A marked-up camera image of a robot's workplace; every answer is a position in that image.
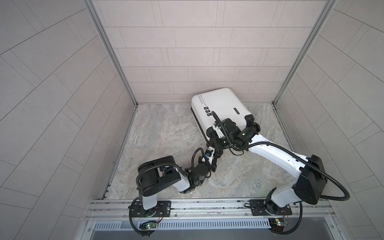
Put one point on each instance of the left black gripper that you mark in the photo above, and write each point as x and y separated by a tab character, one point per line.
214	164

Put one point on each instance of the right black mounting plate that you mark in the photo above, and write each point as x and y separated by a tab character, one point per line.
260	208

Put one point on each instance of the left aluminium corner post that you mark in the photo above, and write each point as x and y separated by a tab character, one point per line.
106	43

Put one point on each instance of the left green circuit board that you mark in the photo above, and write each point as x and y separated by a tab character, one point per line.
148	225

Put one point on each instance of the right green circuit board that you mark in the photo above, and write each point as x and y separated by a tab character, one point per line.
278	225

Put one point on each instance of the black mounting plate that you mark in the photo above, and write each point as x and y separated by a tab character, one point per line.
260	208
162	209

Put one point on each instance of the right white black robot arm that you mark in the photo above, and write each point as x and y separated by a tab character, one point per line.
312	182

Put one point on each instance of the right aluminium corner post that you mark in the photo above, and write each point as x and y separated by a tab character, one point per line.
324	15

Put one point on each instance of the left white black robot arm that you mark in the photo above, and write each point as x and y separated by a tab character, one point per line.
157	175

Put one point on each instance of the green circuit board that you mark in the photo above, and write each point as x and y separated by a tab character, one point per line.
148	225
278	225

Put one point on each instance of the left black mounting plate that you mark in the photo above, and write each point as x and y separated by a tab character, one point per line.
162	209

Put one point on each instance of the aluminium corner post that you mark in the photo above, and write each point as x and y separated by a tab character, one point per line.
106	43
324	15

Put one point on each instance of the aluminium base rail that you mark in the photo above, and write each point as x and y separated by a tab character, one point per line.
204	214

